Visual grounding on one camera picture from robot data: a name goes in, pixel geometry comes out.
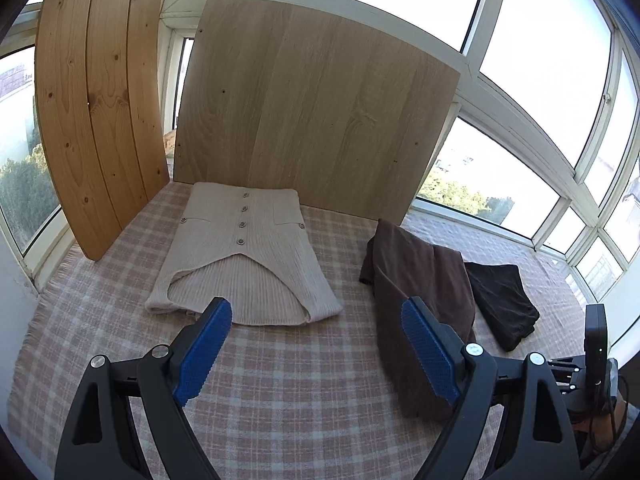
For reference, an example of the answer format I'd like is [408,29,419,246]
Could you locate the black pants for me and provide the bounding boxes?
[464,262,540,352]

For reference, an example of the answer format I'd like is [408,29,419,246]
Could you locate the dark brown garment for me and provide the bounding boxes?
[358,218,478,424]

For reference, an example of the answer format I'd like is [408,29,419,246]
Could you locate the cream knit garment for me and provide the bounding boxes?
[144,182,343,326]

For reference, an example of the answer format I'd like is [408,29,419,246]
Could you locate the knotty pine plank board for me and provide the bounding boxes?
[35,0,169,261]

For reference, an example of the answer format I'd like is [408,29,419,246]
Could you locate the large light wooden board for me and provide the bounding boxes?
[175,0,459,223]

